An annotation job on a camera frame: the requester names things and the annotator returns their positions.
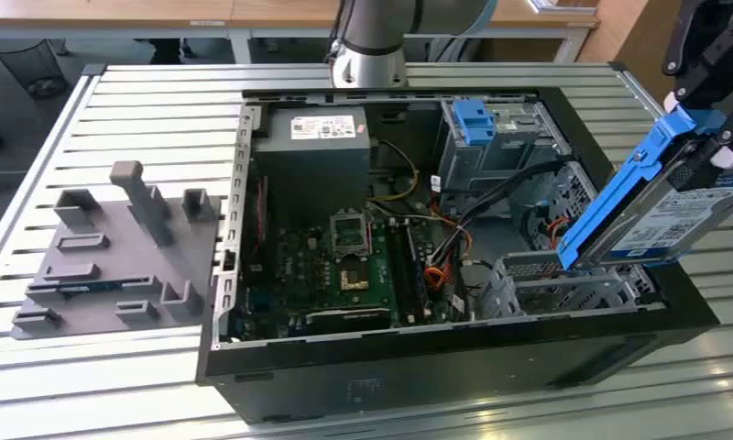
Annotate orange red power wire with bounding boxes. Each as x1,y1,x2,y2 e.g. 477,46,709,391
542,217,574,247

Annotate metal drive cage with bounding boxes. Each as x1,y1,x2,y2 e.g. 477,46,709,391
435,98,574,208

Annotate yellow black power wires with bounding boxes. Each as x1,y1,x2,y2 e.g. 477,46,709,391
367,138,421,203

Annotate wooden desk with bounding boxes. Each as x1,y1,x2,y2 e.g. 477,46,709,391
0,0,601,65

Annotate metal disk bay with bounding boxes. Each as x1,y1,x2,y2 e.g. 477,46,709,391
481,249,654,318

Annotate hard disk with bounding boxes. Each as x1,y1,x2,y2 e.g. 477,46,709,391
554,104,733,277

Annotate black mesh waste basket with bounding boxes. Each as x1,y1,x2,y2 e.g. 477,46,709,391
0,38,68,98

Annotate green motherboard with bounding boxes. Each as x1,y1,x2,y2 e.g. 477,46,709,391
236,201,465,343

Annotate grey power supply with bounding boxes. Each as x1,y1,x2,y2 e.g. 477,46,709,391
252,106,373,221

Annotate black graphics card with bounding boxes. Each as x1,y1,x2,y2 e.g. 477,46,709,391
302,305,393,335

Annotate black data wire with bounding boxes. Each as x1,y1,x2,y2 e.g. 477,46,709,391
521,201,565,252

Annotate black cable bundle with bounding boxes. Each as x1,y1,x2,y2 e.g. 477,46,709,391
430,159,581,265

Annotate black PC case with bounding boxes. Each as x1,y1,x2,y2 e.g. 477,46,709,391
194,84,721,425

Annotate grey parts rack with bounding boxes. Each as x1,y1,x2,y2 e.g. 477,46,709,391
10,159,230,343

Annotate blue plastic drive bracket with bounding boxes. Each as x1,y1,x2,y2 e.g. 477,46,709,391
453,99,497,147

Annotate red orange wire bundle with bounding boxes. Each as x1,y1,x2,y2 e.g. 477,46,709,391
422,218,474,291

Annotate CPU socket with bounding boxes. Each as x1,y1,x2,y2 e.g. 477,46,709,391
339,269,370,292

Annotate metal socket cover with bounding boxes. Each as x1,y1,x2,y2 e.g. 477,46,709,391
329,208,373,258

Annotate black RAM slot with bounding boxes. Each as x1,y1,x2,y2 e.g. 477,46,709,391
379,219,407,322
402,218,433,317
387,218,417,322
394,218,423,320

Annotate green RAM stick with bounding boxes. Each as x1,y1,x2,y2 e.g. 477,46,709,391
52,282,128,295

